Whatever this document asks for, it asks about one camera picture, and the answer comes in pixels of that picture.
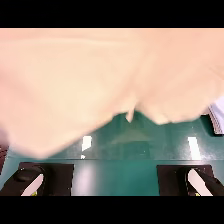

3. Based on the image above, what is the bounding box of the cream shirt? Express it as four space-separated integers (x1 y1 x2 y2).
0 27 224 160

